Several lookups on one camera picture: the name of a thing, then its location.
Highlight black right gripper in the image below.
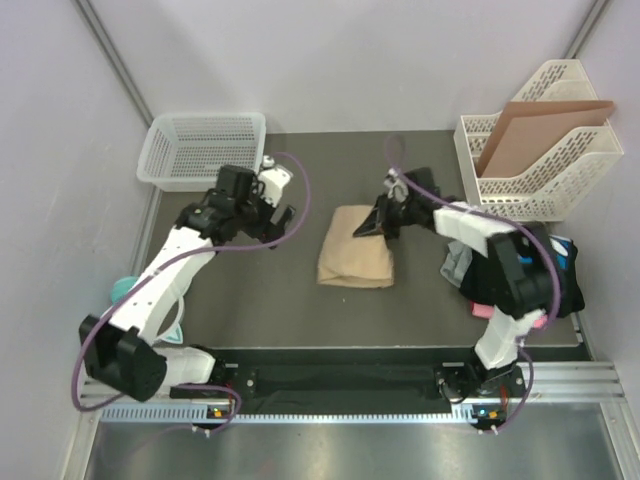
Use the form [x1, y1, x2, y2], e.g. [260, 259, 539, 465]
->
[355, 193, 420, 242]

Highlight beige t shirt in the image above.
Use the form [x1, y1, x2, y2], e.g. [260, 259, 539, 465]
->
[316, 205, 394, 289]

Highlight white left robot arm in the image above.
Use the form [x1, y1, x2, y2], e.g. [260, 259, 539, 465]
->
[79, 157, 296, 402]

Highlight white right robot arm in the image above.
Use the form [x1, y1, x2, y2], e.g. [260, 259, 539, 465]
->
[353, 167, 564, 396]

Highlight grey t shirt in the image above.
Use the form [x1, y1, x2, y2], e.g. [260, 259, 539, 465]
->
[440, 241, 473, 288]

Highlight black daisy print t shirt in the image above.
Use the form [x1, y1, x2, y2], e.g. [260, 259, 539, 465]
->
[459, 222, 585, 319]

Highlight white perforated plastic basket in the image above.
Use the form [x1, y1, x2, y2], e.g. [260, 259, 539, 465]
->
[136, 112, 267, 192]

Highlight pink folded t shirt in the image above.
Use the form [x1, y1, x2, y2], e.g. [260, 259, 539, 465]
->
[471, 302, 547, 329]

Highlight teal cat ear headphones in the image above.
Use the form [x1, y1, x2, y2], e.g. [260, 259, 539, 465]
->
[110, 276, 185, 345]

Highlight brown cardboard folder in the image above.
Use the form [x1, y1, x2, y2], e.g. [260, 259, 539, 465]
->
[476, 100, 616, 178]

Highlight cream plastic file organizer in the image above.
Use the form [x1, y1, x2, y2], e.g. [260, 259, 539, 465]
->
[453, 59, 625, 223]

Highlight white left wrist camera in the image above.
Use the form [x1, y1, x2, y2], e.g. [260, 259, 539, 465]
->
[257, 155, 293, 208]

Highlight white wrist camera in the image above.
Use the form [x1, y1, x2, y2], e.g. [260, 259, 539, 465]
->
[257, 155, 293, 208]
[383, 168, 409, 204]

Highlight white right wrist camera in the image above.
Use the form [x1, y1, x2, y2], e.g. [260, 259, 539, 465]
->
[383, 168, 409, 204]

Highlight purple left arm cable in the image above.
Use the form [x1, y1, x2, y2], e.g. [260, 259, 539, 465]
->
[71, 151, 313, 434]

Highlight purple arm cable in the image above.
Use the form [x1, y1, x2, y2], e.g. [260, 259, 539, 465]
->
[71, 151, 313, 434]
[383, 133, 564, 434]

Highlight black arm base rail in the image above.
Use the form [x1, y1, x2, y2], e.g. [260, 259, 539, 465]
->
[169, 344, 526, 404]

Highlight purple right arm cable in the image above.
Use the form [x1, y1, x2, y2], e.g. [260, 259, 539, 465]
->
[383, 133, 564, 434]

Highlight grey slotted cable duct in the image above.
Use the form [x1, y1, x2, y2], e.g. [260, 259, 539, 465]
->
[99, 403, 501, 426]

